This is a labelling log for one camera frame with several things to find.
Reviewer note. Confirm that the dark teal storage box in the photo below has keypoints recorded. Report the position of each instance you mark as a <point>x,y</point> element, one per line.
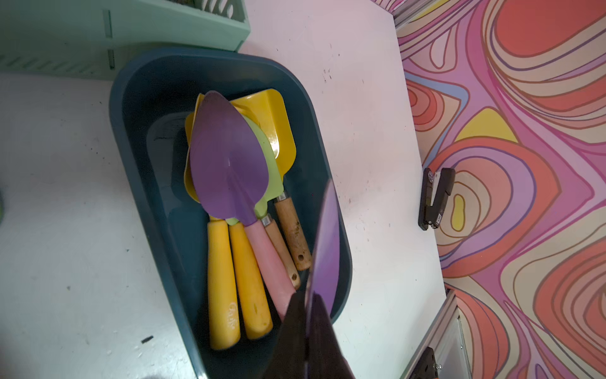
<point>149,101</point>

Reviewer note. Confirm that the purple shovel pink handle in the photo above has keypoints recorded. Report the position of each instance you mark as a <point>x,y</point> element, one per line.
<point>324,274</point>
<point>230,176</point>

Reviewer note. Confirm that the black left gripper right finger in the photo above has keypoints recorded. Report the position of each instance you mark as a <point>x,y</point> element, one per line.
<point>325,359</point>

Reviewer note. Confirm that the yellow shovel wooden handle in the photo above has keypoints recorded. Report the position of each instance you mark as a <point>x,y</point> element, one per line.
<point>267,110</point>

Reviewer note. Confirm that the black stapler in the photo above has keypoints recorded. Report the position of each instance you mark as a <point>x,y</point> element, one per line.
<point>433,201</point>

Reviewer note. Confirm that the light green shovel wooden handle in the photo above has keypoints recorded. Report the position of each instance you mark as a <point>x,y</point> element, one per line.
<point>274,189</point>

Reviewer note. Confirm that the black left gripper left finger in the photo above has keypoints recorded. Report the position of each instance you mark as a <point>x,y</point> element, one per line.
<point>289,357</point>

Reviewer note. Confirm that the mint green file organizer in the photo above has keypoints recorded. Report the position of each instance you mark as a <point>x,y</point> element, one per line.
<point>95,39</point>

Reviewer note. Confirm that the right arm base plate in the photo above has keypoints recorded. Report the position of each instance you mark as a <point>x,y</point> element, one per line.
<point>426,367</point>

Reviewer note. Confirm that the yellow square shovel yellow handle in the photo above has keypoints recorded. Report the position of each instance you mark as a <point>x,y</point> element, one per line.
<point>222,284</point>

